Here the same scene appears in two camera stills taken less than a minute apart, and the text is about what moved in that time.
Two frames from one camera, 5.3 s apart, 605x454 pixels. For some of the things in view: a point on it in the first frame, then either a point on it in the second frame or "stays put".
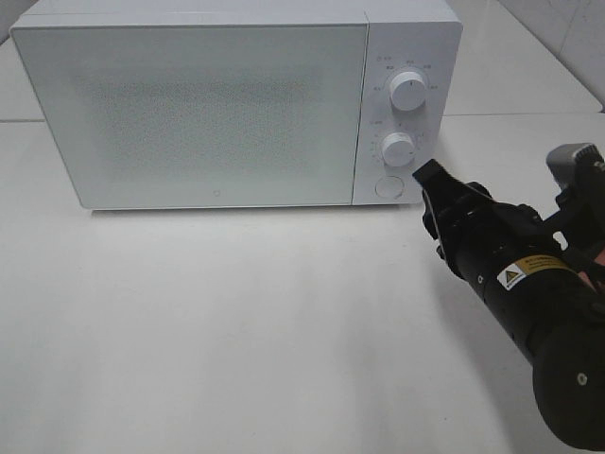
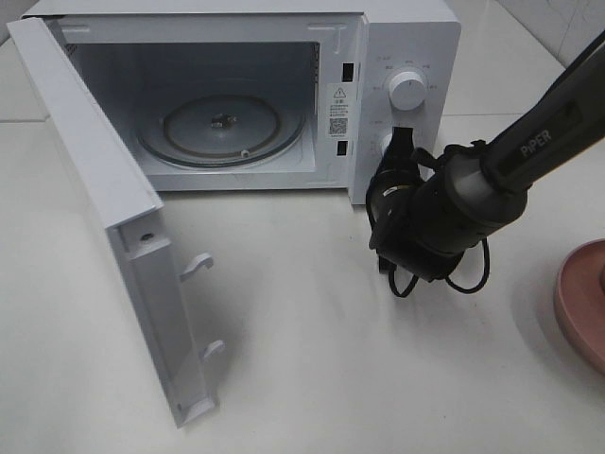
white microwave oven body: x=202 y=104 stays put
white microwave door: x=200 y=114 to x=129 y=208
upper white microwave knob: x=407 y=90 stays put
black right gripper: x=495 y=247 to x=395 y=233
